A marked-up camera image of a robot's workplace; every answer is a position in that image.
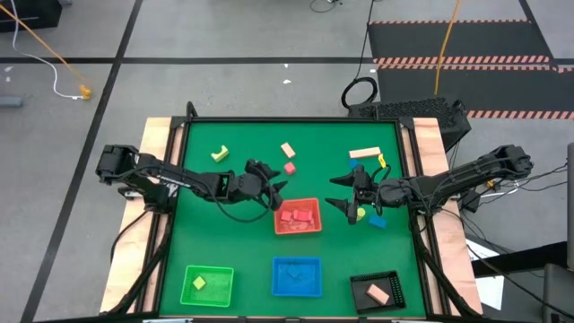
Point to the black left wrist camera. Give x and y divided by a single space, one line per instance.
258 166

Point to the white paper sheet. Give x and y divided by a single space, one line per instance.
491 291

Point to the yellow-green cylinder block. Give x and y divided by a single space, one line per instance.
361 212

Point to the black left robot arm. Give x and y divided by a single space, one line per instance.
170 177

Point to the yellow cube block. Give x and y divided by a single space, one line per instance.
199 283

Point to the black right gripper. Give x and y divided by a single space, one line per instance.
385 193

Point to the long natural wood block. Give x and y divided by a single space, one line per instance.
364 153

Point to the yellow-green arch block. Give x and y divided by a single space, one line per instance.
220 154

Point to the grey upright panel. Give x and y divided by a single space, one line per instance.
571 202

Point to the green plastic basket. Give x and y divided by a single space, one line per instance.
220 291

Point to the red arch block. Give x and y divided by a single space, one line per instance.
303 215

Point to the black power adapter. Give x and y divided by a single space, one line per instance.
471 202

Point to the grey flat object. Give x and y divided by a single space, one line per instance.
10 102

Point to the blue rectangular block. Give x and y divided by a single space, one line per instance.
377 221

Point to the small yellow block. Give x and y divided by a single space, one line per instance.
381 157

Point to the black floor beam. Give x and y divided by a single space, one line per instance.
515 262

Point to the dark grey box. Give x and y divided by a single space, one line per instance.
558 291

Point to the black perforated computer case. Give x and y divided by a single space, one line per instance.
412 110

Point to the black metal table frame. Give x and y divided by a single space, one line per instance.
178 121

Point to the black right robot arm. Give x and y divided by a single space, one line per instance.
448 181

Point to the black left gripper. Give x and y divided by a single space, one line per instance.
249 187

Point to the black box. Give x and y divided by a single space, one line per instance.
27 13

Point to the red plastic basket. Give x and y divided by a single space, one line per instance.
315 225

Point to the medium natural wood block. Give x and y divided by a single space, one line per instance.
377 294

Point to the black hazard-striped floor mat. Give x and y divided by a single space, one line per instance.
448 40
493 89

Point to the blue plastic basket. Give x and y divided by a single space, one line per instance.
309 287

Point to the short natural wood block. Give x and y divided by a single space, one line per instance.
288 150

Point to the black plastic basket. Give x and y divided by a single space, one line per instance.
397 287

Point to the green table mat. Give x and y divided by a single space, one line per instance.
251 242

